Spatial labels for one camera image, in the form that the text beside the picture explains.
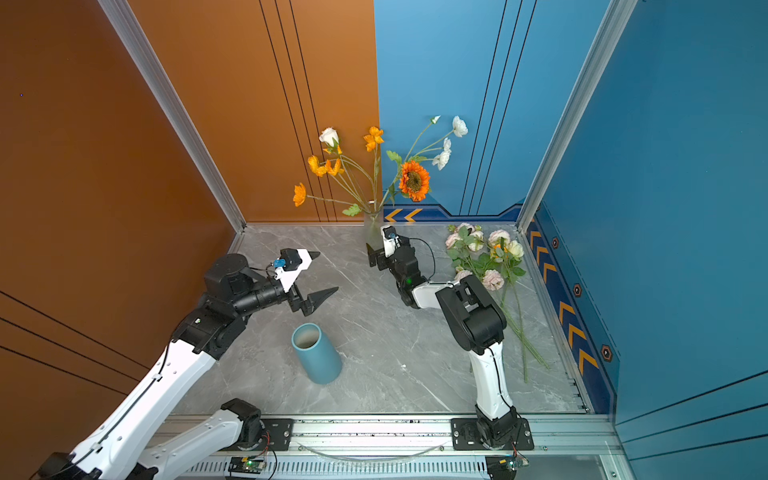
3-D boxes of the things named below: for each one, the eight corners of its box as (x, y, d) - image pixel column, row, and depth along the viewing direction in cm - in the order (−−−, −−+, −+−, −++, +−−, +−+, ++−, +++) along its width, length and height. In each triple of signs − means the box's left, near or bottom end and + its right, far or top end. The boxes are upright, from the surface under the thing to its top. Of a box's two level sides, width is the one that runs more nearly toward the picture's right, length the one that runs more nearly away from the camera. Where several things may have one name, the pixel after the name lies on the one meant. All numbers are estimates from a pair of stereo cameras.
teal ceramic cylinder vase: (308, 384, 83) (287, 356, 67) (313, 355, 89) (295, 322, 72) (340, 384, 83) (326, 356, 67) (343, 355, 89) (331, 322, 72)
